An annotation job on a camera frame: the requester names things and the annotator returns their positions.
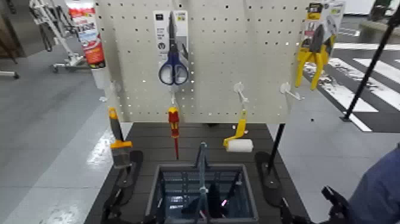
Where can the black tripod pole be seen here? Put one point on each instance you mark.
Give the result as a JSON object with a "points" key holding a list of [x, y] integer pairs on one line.
{"points": [[368, 70]]}

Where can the white wheeled metal stand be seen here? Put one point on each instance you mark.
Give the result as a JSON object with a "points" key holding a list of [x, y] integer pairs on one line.
{"points": [[73, 59]]}

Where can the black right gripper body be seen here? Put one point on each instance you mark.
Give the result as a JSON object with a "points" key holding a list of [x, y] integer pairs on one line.
{"points": [[297, 219]]}

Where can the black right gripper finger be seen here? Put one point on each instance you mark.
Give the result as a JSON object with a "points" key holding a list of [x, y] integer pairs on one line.
{"points": [[286, 206]]}

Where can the white stand base bar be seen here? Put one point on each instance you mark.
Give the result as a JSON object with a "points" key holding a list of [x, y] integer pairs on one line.
{"points": [[9, 74]]}

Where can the red yellow screwdriver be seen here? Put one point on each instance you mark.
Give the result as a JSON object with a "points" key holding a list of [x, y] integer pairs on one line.
{"points": [[173, 120]]}

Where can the black pegboard post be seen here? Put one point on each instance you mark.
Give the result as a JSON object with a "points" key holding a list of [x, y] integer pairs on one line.
{"points": [[276, 147]]}

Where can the person wearing blue jeans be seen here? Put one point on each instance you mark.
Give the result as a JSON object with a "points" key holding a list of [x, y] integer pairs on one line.
{"points": [[378, 190]]}

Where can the yellow pliers on card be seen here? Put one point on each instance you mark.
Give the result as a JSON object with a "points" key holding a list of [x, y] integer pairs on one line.
{"points": [[317, 40]]}

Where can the blue scissors on card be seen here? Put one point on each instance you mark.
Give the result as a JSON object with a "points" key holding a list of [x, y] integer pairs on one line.
{"points": [[173, 59]]}

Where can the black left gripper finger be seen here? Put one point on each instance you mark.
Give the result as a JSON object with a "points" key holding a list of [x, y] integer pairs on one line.
{"points": [[118, 195]]}

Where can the black pegboard foot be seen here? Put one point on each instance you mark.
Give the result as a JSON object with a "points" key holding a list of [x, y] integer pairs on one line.
{"points": [[134, 162], [265, 184]]}

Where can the beige perforated pegboard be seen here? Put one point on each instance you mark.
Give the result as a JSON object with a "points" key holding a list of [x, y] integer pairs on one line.
{"points": [[218, 62]]}

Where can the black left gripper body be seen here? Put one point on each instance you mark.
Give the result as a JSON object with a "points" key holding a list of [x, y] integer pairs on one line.
{"points": [[111, 215]]}

